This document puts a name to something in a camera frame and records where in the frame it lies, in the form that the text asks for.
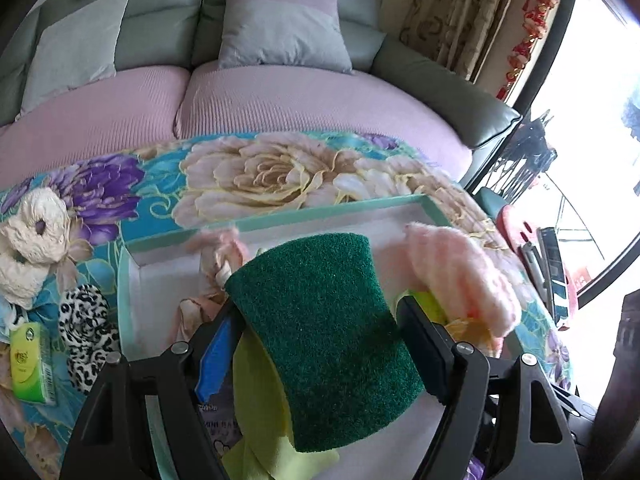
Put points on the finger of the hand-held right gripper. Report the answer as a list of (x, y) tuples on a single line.
[(575, 402)]

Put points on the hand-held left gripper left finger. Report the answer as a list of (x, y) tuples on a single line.
[(217, 360)]

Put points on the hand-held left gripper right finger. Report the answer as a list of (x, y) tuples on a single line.
[(425, 345)]

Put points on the yellow cleaning cloth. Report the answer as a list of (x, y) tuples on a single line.
[(260, 400)]

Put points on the pink fluffy towel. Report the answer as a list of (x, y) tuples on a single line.
[(465, 275)]

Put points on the teal shallow cardboard box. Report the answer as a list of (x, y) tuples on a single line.
[(160, 280)]

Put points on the pink frilly scrunchie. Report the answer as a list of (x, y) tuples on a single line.
[(220, 260)]

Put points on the green scouring sponge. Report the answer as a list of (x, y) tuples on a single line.
[(325, 335)]

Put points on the white printed packet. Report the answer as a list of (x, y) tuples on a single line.
[(220, 420)]

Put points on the leopard print scrunchie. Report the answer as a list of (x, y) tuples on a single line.
[(85, 330)]

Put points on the black flat device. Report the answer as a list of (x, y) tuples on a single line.
[(550, 260)]

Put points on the pink plastic stool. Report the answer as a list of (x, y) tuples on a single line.
[(512, 225)]

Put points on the floral printed blanket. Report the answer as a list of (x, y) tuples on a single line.
[(250, 175)]

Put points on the cream fuzzy scrunchie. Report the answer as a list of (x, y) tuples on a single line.
[(57, 240), (20, 280)]

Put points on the black metal rack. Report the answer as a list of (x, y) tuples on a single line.
[(525, 160)]

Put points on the light blue cloth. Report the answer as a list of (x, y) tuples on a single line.
[(7, 317)]

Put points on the pink sofa cover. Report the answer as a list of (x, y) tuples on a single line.
[(300, 105)]

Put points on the grey square cushion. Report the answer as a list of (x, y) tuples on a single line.
[(75, 45), (285, 40)]

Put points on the grey leather sofa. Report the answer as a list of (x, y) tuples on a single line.
[(165, 35)]

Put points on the beige patterned curtain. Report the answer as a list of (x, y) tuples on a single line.
[(460, 15)]

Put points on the red hanging decoration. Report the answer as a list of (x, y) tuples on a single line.
[(540, 0)]

